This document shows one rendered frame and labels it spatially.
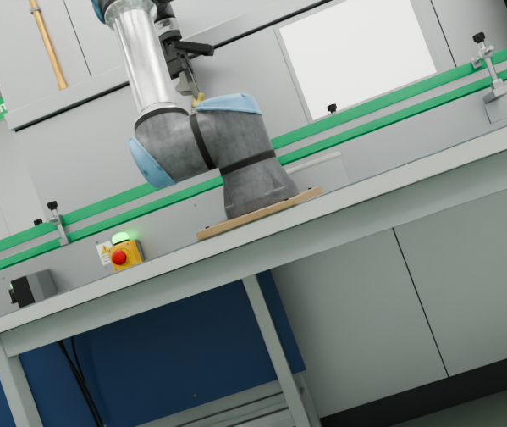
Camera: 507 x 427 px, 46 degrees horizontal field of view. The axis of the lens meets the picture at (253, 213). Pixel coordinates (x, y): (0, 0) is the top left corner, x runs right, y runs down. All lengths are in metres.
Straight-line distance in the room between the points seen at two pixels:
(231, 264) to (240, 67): 0.92
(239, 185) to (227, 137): 0.09
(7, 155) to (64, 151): 3.52
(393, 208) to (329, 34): 0.98
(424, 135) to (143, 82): 0.82
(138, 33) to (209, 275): 0.52
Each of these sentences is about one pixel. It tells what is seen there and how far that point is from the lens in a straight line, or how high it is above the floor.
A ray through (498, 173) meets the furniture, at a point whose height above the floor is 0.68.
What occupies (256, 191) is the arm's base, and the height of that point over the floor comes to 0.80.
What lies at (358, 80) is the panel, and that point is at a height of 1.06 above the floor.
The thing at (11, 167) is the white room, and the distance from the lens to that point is 5.60.
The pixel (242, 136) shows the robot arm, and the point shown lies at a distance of 1.14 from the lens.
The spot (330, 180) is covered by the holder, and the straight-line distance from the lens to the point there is 1.42.
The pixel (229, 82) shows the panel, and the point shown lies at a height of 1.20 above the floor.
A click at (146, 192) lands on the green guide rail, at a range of 1.70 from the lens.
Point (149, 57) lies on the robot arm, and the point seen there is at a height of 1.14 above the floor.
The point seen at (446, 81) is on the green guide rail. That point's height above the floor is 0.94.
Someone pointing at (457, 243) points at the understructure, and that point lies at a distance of 1.95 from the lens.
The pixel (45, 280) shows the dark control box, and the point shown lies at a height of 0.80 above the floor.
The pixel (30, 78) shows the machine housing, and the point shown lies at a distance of 2.20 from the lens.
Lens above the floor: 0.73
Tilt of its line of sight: 2 degrees up
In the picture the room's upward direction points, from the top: 20 degrees counter-clockwise
